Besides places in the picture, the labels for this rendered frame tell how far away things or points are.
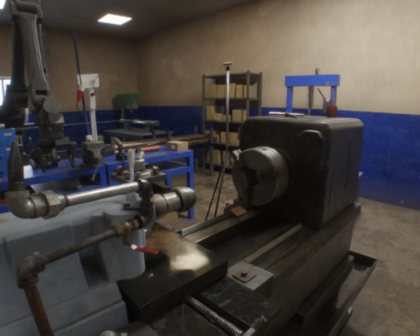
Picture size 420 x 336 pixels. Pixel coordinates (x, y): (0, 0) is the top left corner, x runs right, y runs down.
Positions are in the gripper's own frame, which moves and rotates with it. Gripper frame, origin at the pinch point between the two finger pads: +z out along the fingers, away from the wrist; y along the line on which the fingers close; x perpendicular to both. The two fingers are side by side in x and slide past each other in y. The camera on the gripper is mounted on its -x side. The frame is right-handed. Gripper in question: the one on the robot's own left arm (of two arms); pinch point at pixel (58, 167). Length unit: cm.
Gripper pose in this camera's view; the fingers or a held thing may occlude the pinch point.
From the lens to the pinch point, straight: 97.5
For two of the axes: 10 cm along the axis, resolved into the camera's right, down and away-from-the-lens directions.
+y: 6.6, -1.7, 7.3
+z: 3.7, 9.2, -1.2
